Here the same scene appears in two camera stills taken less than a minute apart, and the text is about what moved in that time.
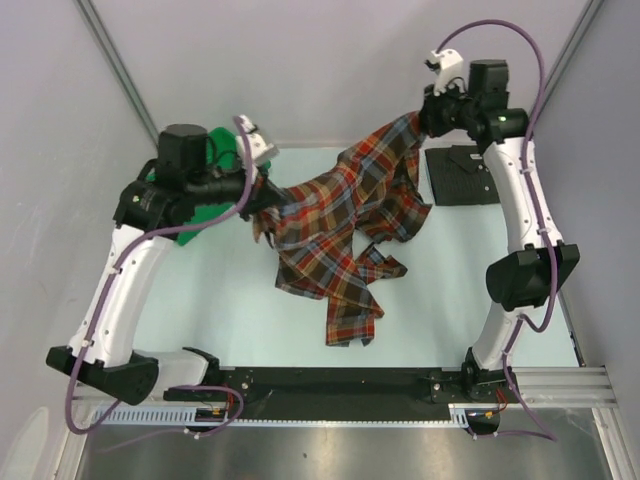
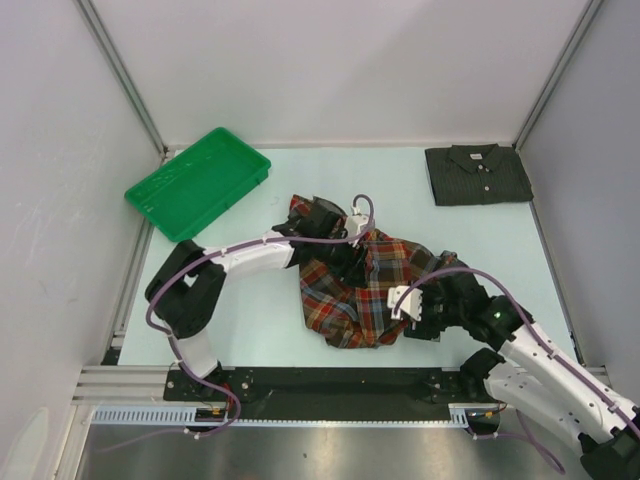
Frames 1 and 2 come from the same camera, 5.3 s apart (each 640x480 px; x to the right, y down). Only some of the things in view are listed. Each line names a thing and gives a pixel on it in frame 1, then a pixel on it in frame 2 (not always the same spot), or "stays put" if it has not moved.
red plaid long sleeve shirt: x=325 y=234 → x=359 y=316
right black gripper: x=427 y=115 → x=424 y=329
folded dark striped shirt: x=461 y=176 stays put
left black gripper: x=263 y=195 → x=351 y=270
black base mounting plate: x=345 y=392 stays put
